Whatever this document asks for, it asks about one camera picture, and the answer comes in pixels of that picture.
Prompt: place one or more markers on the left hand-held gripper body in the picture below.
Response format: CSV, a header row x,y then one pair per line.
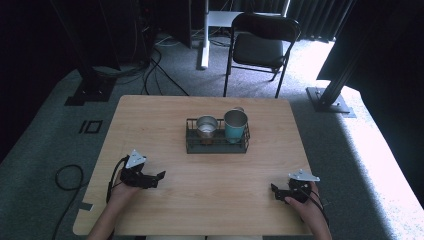
x,y
133,176

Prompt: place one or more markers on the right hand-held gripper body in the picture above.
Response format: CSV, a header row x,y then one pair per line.
x,y
300,191

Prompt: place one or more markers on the short silver metal cup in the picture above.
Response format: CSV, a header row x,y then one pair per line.
x,y
206,128

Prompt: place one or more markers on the teal metal cup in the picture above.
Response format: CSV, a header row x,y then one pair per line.
x,y
235,131

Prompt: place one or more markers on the person's right hand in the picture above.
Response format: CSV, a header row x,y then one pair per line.
x,y
308,210

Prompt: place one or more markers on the person's left hand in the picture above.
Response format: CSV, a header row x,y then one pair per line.
x,y
121,195

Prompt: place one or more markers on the grey tape piece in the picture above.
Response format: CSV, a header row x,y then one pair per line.
x,y
86,206

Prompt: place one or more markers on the black metal stand with base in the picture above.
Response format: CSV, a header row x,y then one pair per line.
x,y
91,90
330,96

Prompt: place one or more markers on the black folding chair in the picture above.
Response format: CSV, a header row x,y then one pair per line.
x,y
258,50

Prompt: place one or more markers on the dark pleated curtain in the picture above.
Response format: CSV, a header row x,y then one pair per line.
x,y
316,16

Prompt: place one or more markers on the white desk frame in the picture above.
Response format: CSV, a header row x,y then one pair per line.
x,y
204,50

